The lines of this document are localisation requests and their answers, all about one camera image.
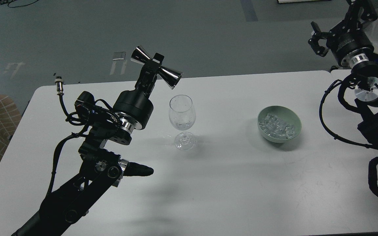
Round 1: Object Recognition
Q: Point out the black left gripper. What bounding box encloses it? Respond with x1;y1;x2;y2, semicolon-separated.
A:
113;52;164;130

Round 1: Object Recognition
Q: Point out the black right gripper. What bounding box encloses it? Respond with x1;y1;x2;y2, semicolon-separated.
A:
308;0;378;67

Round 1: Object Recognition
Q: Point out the steel double jigger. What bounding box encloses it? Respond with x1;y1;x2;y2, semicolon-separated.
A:
131;45;183;89

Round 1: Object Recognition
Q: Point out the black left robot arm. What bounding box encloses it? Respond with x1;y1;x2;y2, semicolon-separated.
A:
13;47;165;236

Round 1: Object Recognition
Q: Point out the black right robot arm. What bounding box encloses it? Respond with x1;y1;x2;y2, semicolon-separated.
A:
308;0;378;150

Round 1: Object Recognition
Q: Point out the clear wine glass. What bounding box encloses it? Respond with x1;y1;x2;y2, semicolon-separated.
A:
168;94;196;150

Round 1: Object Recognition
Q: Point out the pile of ice cubes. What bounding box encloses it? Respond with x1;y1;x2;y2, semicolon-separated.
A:
258;113;297;140

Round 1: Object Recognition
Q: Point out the metal floor plate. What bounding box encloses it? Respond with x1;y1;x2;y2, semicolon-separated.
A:
112;52;126;61

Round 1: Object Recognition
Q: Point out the green ceramic bowl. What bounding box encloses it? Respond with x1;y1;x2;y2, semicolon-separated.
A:
257;106;303;144

